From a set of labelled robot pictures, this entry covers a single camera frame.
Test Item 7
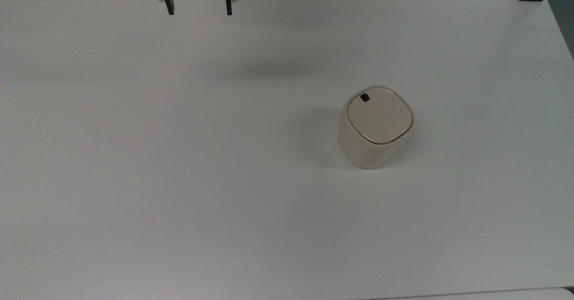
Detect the beige trash bin with lid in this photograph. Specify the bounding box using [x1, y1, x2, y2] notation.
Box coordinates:
[337, 85, 414, 170]

